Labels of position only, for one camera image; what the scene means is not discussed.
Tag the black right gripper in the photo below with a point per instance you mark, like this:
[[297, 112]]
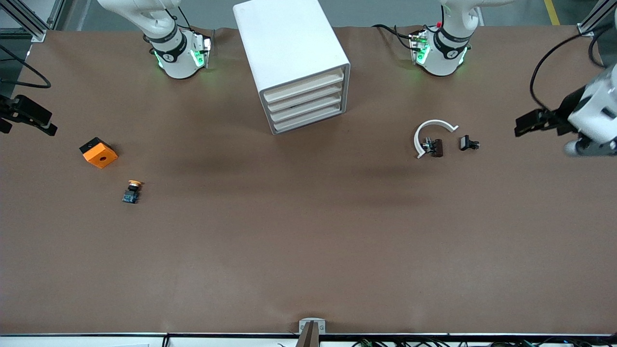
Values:
[[9, 110]]

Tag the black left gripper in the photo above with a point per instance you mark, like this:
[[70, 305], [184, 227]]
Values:
[[565, 112]]

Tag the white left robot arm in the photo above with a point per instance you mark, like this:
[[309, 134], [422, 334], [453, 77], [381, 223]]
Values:
[[441, 53]]

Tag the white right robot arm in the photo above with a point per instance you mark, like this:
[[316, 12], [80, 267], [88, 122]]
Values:
[[178, 58]]

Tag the yellow mushroom push button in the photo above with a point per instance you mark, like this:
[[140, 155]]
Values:
[[130, 195]]

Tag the white plastic drawer cabinet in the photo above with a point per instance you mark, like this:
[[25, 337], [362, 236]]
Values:
[[284, 38]]

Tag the small black electrical component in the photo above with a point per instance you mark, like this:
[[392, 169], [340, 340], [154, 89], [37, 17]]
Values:
[[465, 142]]

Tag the orange box with hole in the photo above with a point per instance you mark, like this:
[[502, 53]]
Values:
[[110, 155]]

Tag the white curved plastic piece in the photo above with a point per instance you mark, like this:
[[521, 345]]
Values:
[[436, 122]]

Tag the brown electrical component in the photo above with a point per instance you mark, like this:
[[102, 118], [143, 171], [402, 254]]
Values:
[[437, 148]]

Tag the brown table mat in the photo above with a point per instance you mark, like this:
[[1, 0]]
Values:
[[308, 241]]

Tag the aluminium frame profile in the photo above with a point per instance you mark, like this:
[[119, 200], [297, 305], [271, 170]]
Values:
[[29, 19], [597, 19]]

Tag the white table edge rail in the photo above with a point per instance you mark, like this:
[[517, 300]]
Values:
[[72, 341]]

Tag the grey metal camera mount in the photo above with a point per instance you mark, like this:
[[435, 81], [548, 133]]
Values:
[[321, 325]]

